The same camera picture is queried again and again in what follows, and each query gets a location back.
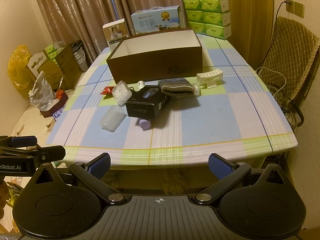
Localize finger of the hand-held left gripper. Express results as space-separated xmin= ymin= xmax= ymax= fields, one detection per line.
xmin=0 ymin=145 xmax=66 ymax=161
xmin=0 ymin=135 xmax=38 ymax=148

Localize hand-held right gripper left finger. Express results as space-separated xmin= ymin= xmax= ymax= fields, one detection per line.
xmin=34 ymin=153 xmax=128 ymax=205

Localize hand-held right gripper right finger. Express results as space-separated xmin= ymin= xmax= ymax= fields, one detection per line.
xmin=193 ymin=153 xmax=287 ymax=205

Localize translucent plastic container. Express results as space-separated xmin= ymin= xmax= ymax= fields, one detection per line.
xmin=101 ymin=105 xmax=126 ymax=132

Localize purple tube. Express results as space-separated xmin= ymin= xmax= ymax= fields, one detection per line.
xmin=139 ymin=118 xmax=152 ymax=131

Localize black product box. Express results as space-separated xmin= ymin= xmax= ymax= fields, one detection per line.
xmin=125 ymin=85 xmax=171 ymax=120

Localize clear plastic bag of cotton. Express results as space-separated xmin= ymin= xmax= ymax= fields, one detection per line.
xmin=111 ymin=80 xmax=132 ymax=107

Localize grey knitted cloth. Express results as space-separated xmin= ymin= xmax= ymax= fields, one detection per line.
xmin=158 ymin=78 xmax=196 ymax=98

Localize white hair claw clip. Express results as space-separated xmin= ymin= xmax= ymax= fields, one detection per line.
xmin=196 ymin=69 xmax=224 ymax=89

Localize brown cardboard box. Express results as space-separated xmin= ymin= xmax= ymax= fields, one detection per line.
xmin=106 ymin=28 xmax=203 ymax=83

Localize person's left hand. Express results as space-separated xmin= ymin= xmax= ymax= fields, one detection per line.
xmin=0 ymin=180 xmax=10 ymax=212

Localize cream bed sheet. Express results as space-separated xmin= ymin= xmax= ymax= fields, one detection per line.
xmin=0 ymin=100 xmax=63 ymax=205

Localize blue label box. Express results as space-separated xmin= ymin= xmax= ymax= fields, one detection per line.
xmin=51 ymin=110 xmax=66 ymax=122

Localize dark red box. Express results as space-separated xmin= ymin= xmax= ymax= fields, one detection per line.
xmin=40 ymin=91 xmax=69 ymax=118

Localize crumpled white plastic bag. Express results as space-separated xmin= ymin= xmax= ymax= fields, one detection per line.
xmin=28 ymin=71 xmax=56 ymax=111

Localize yellow plastic bag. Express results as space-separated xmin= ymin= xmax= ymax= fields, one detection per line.
xmin=8 ymin=45 xmax=33 ymax=98

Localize white cardboard hanger insert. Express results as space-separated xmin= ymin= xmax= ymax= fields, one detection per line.
xmin=27 ymin=51 xmax=48 ymax=81

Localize tan cardboard box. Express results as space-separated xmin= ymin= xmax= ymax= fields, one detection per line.
xmin=37 ymin=39 xmax=86 ymax=91

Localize green tissue packs in carton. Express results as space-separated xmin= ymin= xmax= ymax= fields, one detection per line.
xmin=45 ymin=43 xmax=60 ymax=60

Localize stack of white bowls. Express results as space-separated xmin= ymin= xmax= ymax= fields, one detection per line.
xmin=73 ymin=42 xmax=88 ymax=72

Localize chair with quilted cover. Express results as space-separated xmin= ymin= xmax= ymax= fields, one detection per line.
xmin=257 ymin=16 xmax=320 ymax=133

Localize small white product box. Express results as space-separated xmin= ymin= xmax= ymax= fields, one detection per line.
xmin=102 ymin=19 xmax=130 ymax=47

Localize brown curtain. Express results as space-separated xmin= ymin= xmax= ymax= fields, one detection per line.
xmin=30 ymin=0 xmax=188 ymax=63

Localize stack of green tissue packs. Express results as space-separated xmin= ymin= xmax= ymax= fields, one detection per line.
xmin=183 ymin=0 xmax=232 ymax=40

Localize wooden door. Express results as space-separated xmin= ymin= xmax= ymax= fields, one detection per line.
xmin=207 ymin=0 xmax=275 ymax=69

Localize blue milk carton box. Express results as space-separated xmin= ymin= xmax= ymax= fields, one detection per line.
xmin=131 ymin=5 xmax=186 ymax=35

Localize white cables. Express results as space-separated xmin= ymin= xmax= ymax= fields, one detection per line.
xmin=257 ymin=66 xmax=300 ymax=125

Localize wall socket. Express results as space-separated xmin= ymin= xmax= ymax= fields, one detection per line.
xmin=285 ymin=0 xmax=305 ymax=18

